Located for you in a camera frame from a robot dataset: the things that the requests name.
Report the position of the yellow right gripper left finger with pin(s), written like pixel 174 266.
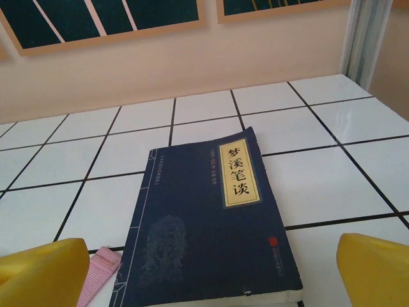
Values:
pixel 41 278

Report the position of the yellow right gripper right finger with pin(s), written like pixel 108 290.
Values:
pixel 377 275

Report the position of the pink student backpack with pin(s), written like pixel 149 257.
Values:
pixel 99 272

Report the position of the dark blue paperback book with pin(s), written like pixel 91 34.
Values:
pixel 204 224

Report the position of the aluminium frame post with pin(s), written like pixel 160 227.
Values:
pixel 364 38

